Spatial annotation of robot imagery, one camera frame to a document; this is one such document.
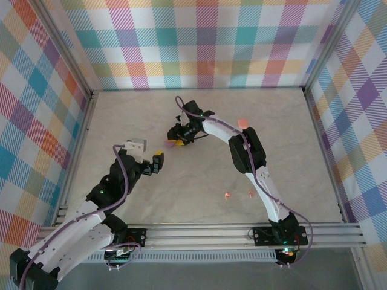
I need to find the green circuit board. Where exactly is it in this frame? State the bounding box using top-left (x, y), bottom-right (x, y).
top-left (103, 246), bottom-right (135, 263)

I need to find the small lit circuit board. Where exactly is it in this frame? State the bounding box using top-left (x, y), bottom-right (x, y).
top-left (276, 246), bottom-right (297, 259)

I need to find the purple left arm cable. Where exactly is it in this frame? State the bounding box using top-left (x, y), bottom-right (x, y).
top-left (16, 144), bottom-right (131, 290)

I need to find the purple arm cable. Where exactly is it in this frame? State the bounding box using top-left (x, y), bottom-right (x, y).
top-left (16, 144), bottom-right (131, 290)
top-left (174, 95), bottom-right (315, 268)

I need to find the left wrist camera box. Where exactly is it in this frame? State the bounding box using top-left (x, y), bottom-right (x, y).
top-left (122, 138), bottom-right (148, 164)

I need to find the aluminium side rail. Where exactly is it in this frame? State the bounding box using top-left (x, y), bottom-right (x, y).
top-left (37, 92), bottom-right (99, 230)
top-left (304, 87), bottom-right (376, 290)

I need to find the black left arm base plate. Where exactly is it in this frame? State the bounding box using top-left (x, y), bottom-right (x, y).
top-left (126, 228), bottom-right (148, 249)

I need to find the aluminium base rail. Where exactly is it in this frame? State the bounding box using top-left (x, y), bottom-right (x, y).
top-left (37, 222), bottom-right (368, 251)

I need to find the grey slotted cable duct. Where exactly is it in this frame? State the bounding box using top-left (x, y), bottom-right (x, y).
top-left (72, 252), bottom-right (278, 264)

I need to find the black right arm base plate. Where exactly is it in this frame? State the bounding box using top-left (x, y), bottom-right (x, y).
top-left (252, 226), bottom-right (309, 246)

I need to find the aluminium frame post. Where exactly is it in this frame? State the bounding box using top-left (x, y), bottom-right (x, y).
top-left (33, 0), bottom-right (99, 100)
top-left (302, 0), bottom-right (363, 93)

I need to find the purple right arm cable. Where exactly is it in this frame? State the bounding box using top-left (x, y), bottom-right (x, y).
top-left (174, 95), bottom-right (315, 268)

